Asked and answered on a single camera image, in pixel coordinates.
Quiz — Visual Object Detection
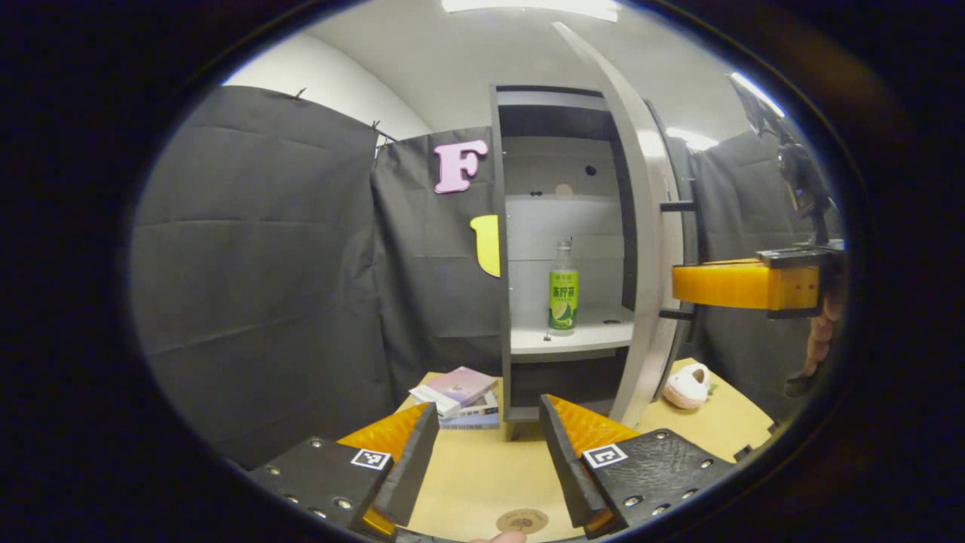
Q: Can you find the white cabinet shelf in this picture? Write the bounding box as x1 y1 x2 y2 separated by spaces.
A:
510 304 636 355

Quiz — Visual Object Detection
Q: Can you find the blue book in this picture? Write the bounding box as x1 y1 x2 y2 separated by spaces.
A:
439 413 501 431

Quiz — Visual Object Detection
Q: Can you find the green label plastic bottle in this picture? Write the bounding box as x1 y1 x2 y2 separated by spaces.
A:
548 240 580 335

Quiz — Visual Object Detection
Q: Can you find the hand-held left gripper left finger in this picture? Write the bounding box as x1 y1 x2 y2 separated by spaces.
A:
249 401 441 542

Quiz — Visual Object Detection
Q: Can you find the white plush slipper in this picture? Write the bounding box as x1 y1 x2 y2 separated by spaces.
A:
662 363 712 410

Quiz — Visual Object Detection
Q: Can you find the ceiling light panel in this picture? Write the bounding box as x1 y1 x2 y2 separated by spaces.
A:
441 0 619 20
730 72 785 118
667 127 718 152

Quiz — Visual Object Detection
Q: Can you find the grey cabinet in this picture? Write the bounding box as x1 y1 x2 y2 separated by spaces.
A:
490 84 706 442

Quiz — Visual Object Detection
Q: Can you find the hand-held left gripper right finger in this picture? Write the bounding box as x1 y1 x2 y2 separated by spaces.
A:
538 394 744 540

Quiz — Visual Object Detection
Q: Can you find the black backdrop cloth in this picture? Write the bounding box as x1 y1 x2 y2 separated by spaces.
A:
128 84 845 468

